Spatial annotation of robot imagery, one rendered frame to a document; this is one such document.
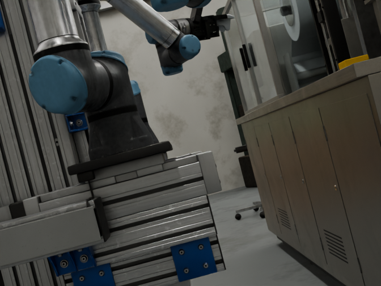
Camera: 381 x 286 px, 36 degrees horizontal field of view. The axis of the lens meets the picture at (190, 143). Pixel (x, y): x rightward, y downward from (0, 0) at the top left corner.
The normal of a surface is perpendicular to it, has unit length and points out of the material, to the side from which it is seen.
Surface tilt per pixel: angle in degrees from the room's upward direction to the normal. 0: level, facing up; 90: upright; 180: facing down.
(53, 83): 98
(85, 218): 90
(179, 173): 90
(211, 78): 90
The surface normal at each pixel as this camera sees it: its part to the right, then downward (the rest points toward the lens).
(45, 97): -0.36, 0.22
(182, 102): 0.03, -0.01
